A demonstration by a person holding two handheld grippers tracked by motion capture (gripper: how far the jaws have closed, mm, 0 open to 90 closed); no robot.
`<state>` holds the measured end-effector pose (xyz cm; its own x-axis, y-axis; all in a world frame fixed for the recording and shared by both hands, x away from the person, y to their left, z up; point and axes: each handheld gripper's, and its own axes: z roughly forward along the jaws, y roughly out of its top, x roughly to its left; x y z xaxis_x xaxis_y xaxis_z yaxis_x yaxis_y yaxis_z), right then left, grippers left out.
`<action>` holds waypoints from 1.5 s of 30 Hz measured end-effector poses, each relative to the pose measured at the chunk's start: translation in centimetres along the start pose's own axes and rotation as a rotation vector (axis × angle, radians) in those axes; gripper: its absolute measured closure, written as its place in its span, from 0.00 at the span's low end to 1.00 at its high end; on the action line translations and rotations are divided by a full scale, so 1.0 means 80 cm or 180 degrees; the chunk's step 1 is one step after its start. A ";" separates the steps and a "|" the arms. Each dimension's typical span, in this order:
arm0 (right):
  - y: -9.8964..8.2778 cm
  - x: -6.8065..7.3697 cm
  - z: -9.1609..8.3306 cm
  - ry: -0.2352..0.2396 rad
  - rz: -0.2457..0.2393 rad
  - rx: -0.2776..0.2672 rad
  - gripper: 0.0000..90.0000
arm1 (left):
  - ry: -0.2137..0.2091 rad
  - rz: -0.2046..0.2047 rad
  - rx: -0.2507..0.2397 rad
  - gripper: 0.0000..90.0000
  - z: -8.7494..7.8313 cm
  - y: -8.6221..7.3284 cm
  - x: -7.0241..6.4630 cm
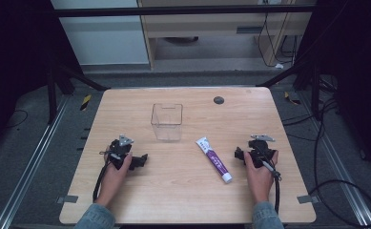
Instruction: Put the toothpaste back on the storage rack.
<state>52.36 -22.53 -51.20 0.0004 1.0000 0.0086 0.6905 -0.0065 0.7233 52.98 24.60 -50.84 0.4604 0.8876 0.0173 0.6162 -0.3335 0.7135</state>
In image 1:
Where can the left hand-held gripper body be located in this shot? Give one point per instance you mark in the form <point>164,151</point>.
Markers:
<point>120,152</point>

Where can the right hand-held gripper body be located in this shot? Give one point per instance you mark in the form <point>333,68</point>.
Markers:
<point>260,150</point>

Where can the person's left hand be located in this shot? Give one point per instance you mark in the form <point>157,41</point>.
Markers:
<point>112,181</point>

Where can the person's right hand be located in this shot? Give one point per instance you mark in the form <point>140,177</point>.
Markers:
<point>260,184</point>

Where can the white purple toothpaste tube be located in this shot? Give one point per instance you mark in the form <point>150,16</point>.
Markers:
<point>215,160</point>

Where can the clear plastic container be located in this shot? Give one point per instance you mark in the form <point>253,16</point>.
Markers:
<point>167,121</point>

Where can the black yellow striped tape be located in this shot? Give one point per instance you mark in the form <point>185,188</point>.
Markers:
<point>292,99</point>
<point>85,102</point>

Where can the black metal stand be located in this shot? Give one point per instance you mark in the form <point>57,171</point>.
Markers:
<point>51,92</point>
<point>315,89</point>

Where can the white cabinet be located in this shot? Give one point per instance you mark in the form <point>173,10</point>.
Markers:
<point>103,41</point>

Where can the wooden desk with drawer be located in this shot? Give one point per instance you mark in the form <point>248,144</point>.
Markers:
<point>205,26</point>

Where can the aluminium floor rail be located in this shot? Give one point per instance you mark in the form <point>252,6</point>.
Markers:
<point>335,165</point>
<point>30,165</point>

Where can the black horizontal frame bar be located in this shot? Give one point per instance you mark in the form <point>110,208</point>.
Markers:
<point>180,10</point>

